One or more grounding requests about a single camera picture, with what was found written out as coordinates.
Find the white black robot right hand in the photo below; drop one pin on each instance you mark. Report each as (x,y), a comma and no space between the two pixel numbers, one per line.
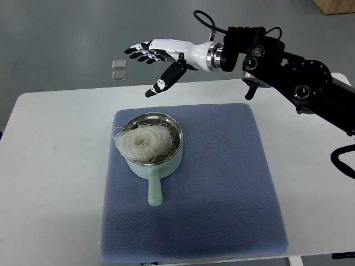
(181,55)

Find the white vermicelli nest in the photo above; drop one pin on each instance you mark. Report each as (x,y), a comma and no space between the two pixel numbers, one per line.
(146,143)

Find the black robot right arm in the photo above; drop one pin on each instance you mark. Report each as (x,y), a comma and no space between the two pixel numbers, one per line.
(307,84)

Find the mint green steel pot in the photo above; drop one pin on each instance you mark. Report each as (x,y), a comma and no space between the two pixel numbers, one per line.
(154,172)

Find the upper floor socket plate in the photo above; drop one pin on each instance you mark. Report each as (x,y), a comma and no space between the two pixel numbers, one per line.
(119,64)

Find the wooden box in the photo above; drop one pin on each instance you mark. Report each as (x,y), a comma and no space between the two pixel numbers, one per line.
(331,7)

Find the blue quilted mat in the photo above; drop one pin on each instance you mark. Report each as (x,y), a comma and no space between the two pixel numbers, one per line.
(220,201)

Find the white table leg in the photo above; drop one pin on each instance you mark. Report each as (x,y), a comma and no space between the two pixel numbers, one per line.
(295,261)

